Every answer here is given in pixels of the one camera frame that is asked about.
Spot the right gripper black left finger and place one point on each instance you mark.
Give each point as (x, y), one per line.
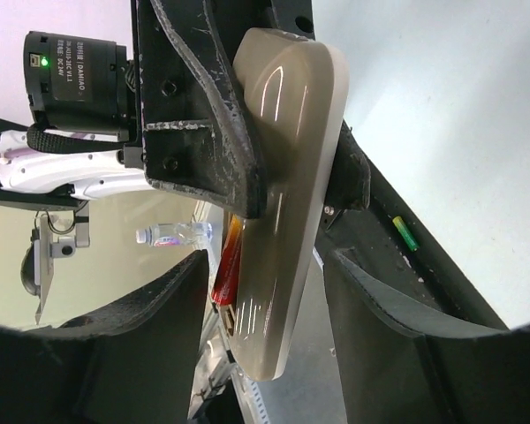
(131, 361)

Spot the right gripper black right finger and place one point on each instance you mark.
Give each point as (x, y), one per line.
(401, 361)

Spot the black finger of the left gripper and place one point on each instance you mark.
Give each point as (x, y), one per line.
(350, 177)

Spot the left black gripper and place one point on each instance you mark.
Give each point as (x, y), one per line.
(190, 127)

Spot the green battery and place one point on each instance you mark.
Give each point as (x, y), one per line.
(405, 233)

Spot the white remote control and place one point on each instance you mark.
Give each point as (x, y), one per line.
(296, 91)

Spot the red battery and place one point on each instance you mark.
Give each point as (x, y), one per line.
(224, 291)

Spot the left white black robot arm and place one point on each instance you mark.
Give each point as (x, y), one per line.
(77, 93)

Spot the clear plastic water bottle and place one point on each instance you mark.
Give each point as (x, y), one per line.
(193, 234)

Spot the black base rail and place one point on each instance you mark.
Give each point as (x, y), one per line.
(429, 275)

